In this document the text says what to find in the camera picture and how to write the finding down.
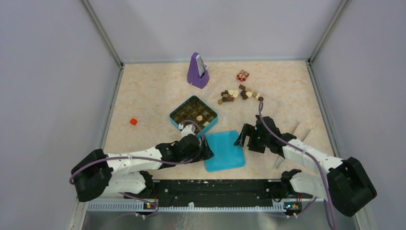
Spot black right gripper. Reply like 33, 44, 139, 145
234, 123, 270, 153

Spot teal box lid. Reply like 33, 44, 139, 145
204, 130, 246, 173

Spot teal chocolate box with tray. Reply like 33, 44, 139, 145
169, 95, 218, 134

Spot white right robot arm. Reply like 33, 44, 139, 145
234, 115, 377, 217

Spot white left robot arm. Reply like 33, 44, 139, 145
69, 124, 214, 202

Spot red small candy box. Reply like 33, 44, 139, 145
236, 70, 249, 82

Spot purple phone stand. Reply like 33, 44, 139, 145
187, 52, 210, 89

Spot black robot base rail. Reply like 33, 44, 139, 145
137, 179, 312, 210

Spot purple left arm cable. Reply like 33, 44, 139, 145
69, 120, 207, 219

